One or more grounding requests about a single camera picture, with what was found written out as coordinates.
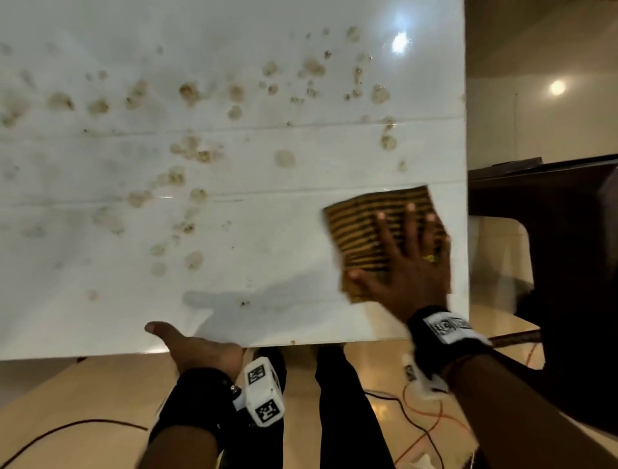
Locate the person's right hand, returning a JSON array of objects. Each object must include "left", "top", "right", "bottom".
[{"left": 347, "top": 202, "right": 453, "bottom": 323}]

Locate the person's left hand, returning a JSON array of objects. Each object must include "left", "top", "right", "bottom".
[{"left": 144, "top": 321, "right": 245, "bottom": 380}]

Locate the brown checkered cloth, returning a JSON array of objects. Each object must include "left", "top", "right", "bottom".
[{"left": 322, "top": 185, "right": 450, "bottom": 304}]

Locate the person's left forearm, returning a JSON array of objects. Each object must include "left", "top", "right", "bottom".
[{"left": 136, "top": 425, "right": 221, "bottom": 469}]

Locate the person's left leg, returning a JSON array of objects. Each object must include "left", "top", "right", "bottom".
[{"left": 220, "top": 347, "right": 288, "bottom": 469}]

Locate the person's leg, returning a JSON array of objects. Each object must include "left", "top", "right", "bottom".
[
  {"left": 314, "top": 343, "right": 395, "bottom": 469},
  {"left": 220, "top": 347, "right": 288, "bottom": 469}
]

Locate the person's right leg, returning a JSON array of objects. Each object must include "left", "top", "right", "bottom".
[{"left": 314, "top": 343, "right": 395, "bottom": 469}]

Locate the black marker wristband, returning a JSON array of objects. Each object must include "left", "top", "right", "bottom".
[
  {"left": 149, "top": 367, "right": 238, "bottom": 443},
  {"left": 407, "top": 305, "right": 493, "bottom": 380}
]

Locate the white table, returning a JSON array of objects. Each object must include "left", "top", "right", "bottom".
[{"left": 0, "top": 0, "right": 470, "bottom": 362}]

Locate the dark brown plastic chair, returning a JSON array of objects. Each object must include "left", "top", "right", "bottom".
[{"left": 467, "top": 154, "right": 618, "bottom": 436}]

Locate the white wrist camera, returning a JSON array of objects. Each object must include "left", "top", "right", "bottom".
[
  {"left": 239, "top": 356, "right": 286, "bottom": 428},
  {"left": 401, "top": 352, "right": 450, "bottom": 401}
]

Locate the tangled black floor cable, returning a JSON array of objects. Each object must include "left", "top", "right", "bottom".
[{"left": 364, "top": 390, "right": 445, "bottom": 469}]

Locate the red cable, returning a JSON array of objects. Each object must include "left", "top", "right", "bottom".
[{"left": 393, "top": 384, "right": 472, "bottom": 464}]

